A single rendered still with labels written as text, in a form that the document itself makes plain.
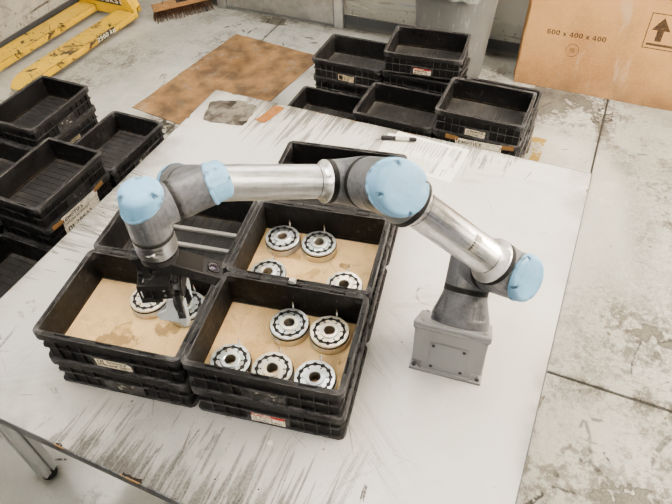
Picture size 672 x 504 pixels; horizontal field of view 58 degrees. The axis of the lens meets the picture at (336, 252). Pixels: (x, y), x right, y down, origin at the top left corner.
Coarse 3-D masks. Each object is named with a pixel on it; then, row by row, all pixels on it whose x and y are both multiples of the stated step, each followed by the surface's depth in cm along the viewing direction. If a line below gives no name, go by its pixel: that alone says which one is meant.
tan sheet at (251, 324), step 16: (240, 304) 168; (224, 320) 165; (240, 320) 165; (256, 320) 164; (224, 336) 161; (240, 336) 161; (256, 336) 161; (352, 336) 160; (256, 352) 157; (288, 352) 157; (304, 352) 157; (336, 368) 153
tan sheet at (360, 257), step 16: (336, 240) 184; (256, 256) 181; (288, 256) 180; (336, 256) 180; (352, 256) 180; (368, 256) 179; (288, 272) 176; (304, 272) 176; (320, 272) 176; (336, 272) 175; (352, 272) 175; (368, 272) 175
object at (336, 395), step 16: (304, 288) 159; (320, 288) 158; (208, 304) 156; (368, 304) 155; (192, 336) 149; (352, 352) 145; (192, 368) 144; (208, 368) 143; (224, 368) 142; (256, 384) 142; (272, 384) 140; (288, 384) 139; (304, 384) 139; (336, 400) 138
